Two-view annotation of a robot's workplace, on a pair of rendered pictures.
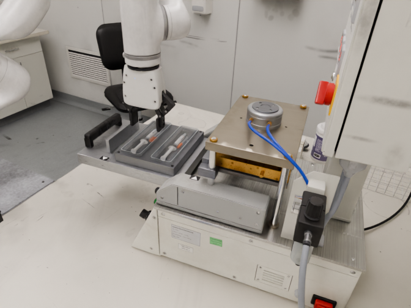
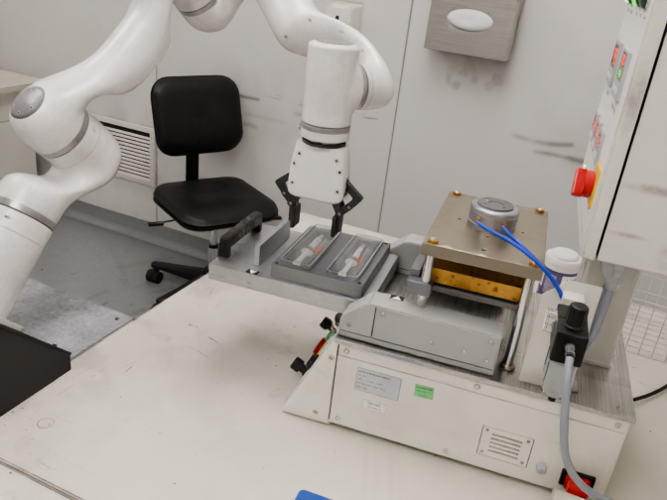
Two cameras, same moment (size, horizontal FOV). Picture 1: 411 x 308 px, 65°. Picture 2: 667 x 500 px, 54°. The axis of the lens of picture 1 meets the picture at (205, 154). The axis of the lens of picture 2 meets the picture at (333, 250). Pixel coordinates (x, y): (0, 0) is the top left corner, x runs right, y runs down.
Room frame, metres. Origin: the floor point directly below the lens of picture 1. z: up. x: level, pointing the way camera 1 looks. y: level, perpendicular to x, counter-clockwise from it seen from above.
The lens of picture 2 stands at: (-0.34, 0.20, 1.49)
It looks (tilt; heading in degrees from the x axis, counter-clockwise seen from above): 24 degrees down; 356
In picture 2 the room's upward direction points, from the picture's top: 7 degrees clockwise
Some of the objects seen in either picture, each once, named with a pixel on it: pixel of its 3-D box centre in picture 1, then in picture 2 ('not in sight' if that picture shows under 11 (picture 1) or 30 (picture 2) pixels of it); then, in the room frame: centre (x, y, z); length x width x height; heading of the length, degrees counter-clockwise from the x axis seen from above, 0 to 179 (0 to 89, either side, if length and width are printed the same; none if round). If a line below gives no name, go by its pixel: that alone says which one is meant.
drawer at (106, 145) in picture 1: (147, 145); (309, 258); (0.76, 0.16, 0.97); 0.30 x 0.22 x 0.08; 71
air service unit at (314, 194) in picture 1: (304, 223); (560, 343); (0.41, -0.18, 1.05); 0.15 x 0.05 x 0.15; 161
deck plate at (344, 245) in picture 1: (266, 189); (488, 325); (0.65, -0.16, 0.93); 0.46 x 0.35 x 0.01; 71
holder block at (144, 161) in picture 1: (162, 145); (333, 258); (0.74, 0.12, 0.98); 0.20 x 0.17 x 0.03; 161
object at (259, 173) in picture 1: (259, 140); (484, 250); (0.65, -0.12, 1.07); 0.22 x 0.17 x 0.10; 161
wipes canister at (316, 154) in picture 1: (325, 142); (558, 279); (1.08, -0.46, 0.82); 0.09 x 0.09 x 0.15
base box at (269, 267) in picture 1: (244, 214); (454, 367); (0.64, -0.11, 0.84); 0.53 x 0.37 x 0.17; 71
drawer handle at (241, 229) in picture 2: (104, 129); (241, 232); (0.80, 0.29, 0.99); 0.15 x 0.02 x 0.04; 161
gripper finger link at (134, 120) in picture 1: (129, 111); (289, 206); (0.77, 0.21, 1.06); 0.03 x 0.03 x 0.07; 71
